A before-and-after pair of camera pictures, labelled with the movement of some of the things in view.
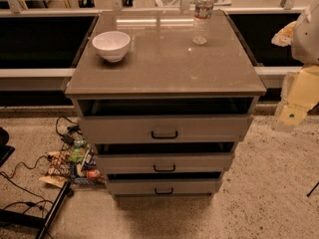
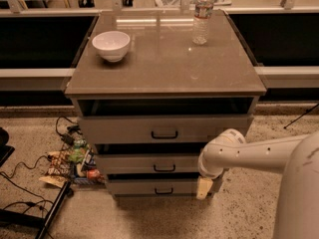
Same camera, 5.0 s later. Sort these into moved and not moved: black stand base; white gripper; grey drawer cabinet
Moved: white gripper
Not moved: black stand base; grey drawer cabinet
